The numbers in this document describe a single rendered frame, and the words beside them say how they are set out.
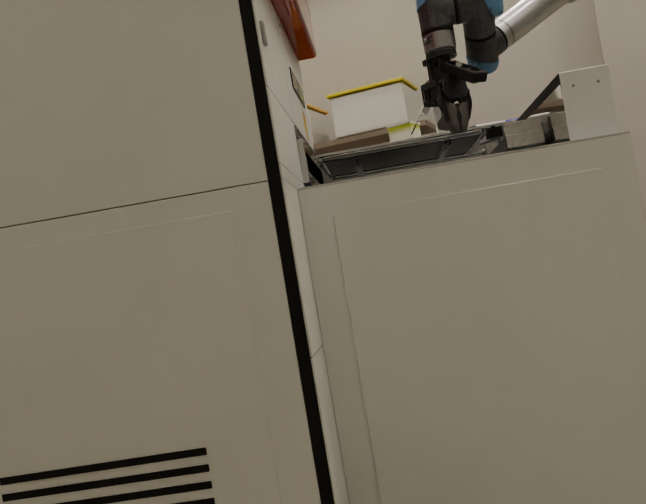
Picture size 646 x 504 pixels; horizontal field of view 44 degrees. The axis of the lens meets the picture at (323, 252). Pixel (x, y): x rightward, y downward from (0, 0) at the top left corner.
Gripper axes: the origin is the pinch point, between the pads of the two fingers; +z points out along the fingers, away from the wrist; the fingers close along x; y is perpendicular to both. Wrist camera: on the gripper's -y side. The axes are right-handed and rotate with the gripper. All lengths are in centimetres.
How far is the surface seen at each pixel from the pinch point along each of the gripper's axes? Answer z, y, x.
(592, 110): 3.6, -36.4, -1.7
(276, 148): 4, -24, 61
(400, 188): 12.6, -19.1, 33.6
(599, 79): -2.0, -37.7, -3.6
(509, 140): 4.4, -14.3, -0.7
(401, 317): 37, -17, 37
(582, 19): -93, 173, -256
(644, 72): -53, 142, -261
